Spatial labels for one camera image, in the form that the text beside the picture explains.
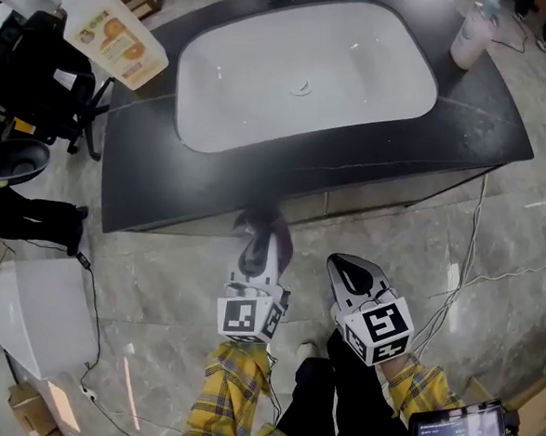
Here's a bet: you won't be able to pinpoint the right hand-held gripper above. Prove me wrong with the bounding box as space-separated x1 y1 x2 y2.
320 253 420 370

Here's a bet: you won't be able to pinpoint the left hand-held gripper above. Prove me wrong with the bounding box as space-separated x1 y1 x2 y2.
214 236 296 346

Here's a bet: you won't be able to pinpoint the purple grey cloth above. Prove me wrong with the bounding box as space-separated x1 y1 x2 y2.
229 205 297 280

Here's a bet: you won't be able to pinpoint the person's left forearm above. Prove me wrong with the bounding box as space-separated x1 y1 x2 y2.
178 336 314 436

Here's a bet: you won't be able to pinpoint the person's right forearm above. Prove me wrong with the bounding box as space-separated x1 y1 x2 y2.
372 352 469 429

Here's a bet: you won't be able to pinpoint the dark wooden vanity cabinet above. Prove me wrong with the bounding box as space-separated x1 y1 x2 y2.
97 0 546 264

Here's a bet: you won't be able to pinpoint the person's white shoe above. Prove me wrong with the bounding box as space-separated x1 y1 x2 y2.
296 339 324 364

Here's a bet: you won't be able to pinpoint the person's legs in black trousers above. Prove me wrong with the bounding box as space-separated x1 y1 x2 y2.
274 327 418 436

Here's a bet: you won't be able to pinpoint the black tablet screen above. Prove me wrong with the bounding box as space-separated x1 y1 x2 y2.
407 392 522 436

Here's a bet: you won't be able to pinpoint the light wooden table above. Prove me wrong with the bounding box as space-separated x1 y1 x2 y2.
466 319 546 418

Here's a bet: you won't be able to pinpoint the white sink basin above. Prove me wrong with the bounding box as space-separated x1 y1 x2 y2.
170 0 446 170

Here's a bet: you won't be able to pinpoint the cardboard box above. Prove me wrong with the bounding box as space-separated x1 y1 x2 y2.
4 379 69 436

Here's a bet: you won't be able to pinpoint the pink pump bottle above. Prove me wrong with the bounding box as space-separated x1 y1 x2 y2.
447 0 501 73

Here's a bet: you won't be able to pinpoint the large cream pump bottle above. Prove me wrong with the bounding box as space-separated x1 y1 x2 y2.
53 0 174 93

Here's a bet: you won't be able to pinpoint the black office chair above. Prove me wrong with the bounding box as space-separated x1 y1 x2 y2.
0 6 120 163

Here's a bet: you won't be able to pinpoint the white floor cable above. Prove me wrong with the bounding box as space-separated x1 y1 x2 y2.
409 169 546 367

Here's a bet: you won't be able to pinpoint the black floor cable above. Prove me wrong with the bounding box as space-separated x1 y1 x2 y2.
64 250 180 436

